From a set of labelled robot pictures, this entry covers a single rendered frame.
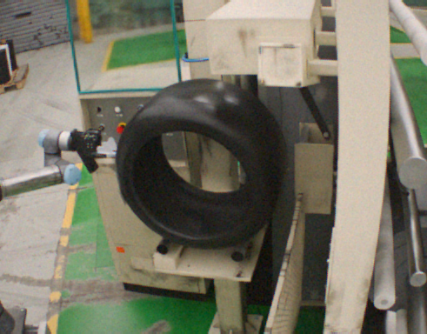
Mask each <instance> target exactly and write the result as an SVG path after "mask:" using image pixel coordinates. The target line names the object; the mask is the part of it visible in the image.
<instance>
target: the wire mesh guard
mask: <svg viewBox="0 0 427 334"><path fill-rule="evenodd" d="M303 197H304V192H303V191H299V192H298V195H297V203H296V208H295V211H294V216H293V220H292V225H291V229H290V236H289V240H288V244H287V248H286V251H285V253H284V260H283V264H282V268H281V272H280V276H279V280H278V283H277V287H276V290H275V294H274V297H273V302H272V306H271V309H270V315H269V317H268V320H267V324H266V326H265V330H264V334H277V333H278V334H294V332H295V329H296V326H297V316H298V313H299V311H300V300H301V297H302V284H303V269H304V231H305V213H302V212H301V208H302V202H303ZM299 218H300V219H299ZM299 220H300V222H299ZM296 231H297V233H296ZM295 237H296V238H295ZM296 239H297V240H296ZM295 242H296V244H295ZM294 247H295V250H294ZM292 258H293V260H292ZM292 265H293V268H292ZM288 266H289V269H288ZM291 270H292V271H291ZM288 273H289V276H288ZM284 283H285V285H284ZM286 284H287V287H286ZM286 291H287V293H286ZM281 295H282V297H281ZM288 298H289V300H288ZM283 302H284V303H285V304H284V303H283ZM281 303H282V304H281ZM293 305H295V306H293ZM278 307H279V309H278ZM282 308H283V310H282ZM287 309H288V310H287ZM284 310H285V311H284ZM292 310H293V311H292ZM279 314H280V317H279ZM290 314H291V315H290ZM277 315H278V317H277ZM286 315H287V317H286ZM285 319H286V321H285ZM281 320H282V321H281ZM279 321H280V323H279ZM273 326H274V329H273ZM275 326H276V329H275ZM280 327H281V328H280ZM288 329H289V330H288ZM282 331H283V332H282Z"/></svg>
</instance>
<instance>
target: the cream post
mask: <svg viewBox="0 0 427 334"><path fill-rule="evenodd" d="M223 6H224V0H183V13H184V25H185V31H186V38H187V44H188V47H187V51H188V58H189V59H196V58H206V57H209V54H208V46H207V37H206V18H207V17H208V16H210V15H212V14H213V13H214V12H215V11H218V9H220V8H222V7H223ZM189 65H190V79H198V78H208V79H216V80H220V81H224V82H227V83H231V78H230V75H211V74H210V63H209V61H206V62H196V63H189ZM197 146H198V154H199V162H200V169H201V177H202V185H203V189H215V190H238V189H239V187H240V183H239V171H238V160H237V159H236V158H235V157H234V155H233V154H232V153H231V152H230V151H228V150H227V149H226V148H225V147H224V146H222V145H221V144H220V143H218V142H217V141H215V140H213V139H211V138H209V137H206V136H204V135H201V134H197ZM214 285H215V293H216V300H217V313H218V325H219V331H220V334H230V330H232V334H244V333H245V331H246V326H245V323H246V322H247V323H248V314H247V308H246V302H247V294H246V283H245V282H244V281H236V280H228V279H214Z"/></svg>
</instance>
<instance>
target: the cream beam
mask: <svg viewBox="0 0 427 334"><path fill-rule="evenodd" d="M320 4H321V0H231V1H230V2H228V3H227V4H226V5H224V6H223V7H222V8H220V9H218V11H215V12H214V13H213V14H212V15H210V16H208V17H207V18H206V37H207V46H208V54H209V63H210V74H211V75H237V74H244V75H257V67H258V56H257V52H258V44H259V43H299V44H301V45H302V46H303V47H304V48H305V56H306V71H307V58H309V61H311V62H312V61H313V59H317V51H318V48H319V46H317V48H316V49H315V38H314V31H315V27H317V31H320V32H321V29H322V26H323V25H322V19H321V13H320Z"/></svg>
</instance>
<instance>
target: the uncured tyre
mask: <svg viewBox="0 0 427 334"><path fill-rule="evenodd" d="M170 131H189V132H195V133H197V134H201V135H204V136H206V137H209V138H211V139H213V140H215V141H217V142H218V143H220V144H221V145H222V146H224V147H225V148H226V149H227V150H228V151H230V152H231V153H232V154H233V155H234V157H235V158H236V159H237V160H238V162H239V163H240V164H241V165H242V167H243V169H244V172H245V174H246V176H247V178H248V181H249V184H247V185H246V186H244V187H243V188H241V189H238V190H233V191H228V192H213V191H208V190H202V189H200V188H197V187H196V186H194V185H192V184H189V183H188V182H186V181H185V180H184V179H182V178H181V177H180V176H179V175H178V174H177V173H176V172H175V171H174V170H173V169H172V167H171V166H170V164H169V162H168V160H167V158H166V155H165V152H164V149H163V134H164V133H166V132H170ZM287 163H288V156H287V148H286V144H285V141H284V136H283V133H282V131H281V129H280V127H279V125H278V123H277V120H276V119H275V118H274V116H273V115H272V113H271V111H270V110H269V109H268V108H267V107H266V106H265V105H264V104H263V103H262V102H261V101H260V100H259V99H258V98H257V97H255V96H254V95H252V94H251V93H249V92H248V91H247V90H245V89H243V88H241V87H239V86H237V85H235V84H233V83H227V82H224V81H220V80H216V79H208V78H198V79H191V80H185V81H182V82H178V83H174V84H172V85H169V86H168V87H166V88H164V89H163V90H160V91H159V92H158V93H157V94H155V95H154V96H153V97H151V98H150V99H149V100H148V101H147V102H146V103H145V104H144V105H143V106H142V107H141V109H140V110H139V111H138V112H137V113H136V114H135V115H134V116H133V118H132V119H131V120H130V121H129V122H128V123H127V124H126V126H125V127H124V128H123V131H122V133H121V136H120V139H119V143H118V146H117V152H116V159H115V167H116V175H117V181H118V187H119V190H120V191H121V193H122V195H123V198H124V200H125V202H126V203H127V204H128V206H129V207H130V209H131V210H132V211H133V212H134V213H135V214H136V215H137V217H138V218H139V219H140V220H141V221H142V222H143V223H144V224H145V225H146V226H147V227H149V228H150V229H151V230H153V231H154V232H156V233H157V234H158V235H160V236H161V237H163V238H165V239H167V240H169V241H171V242H173V243H175V244H180V245H182V246H186V247H190V248H194V249H199V250H219V249H224V248H229V247H231V246H234V245H237V244H240V243H242V242H244V241H246V240H248V239H249V238H251V237H253V236H254V235H255V234H257V233H258V232H259V231H260V230H261V229H262V228H263V227H264V226H265V225H266V224H267V223H268V222H269V221H270V219H271V218H272V216H273V215H274V213H275V211H276V209H277V206H278V203H279V200H280V197H281V193H282V189H283V185H284V179H285V175H286V171H287Z"/></svg>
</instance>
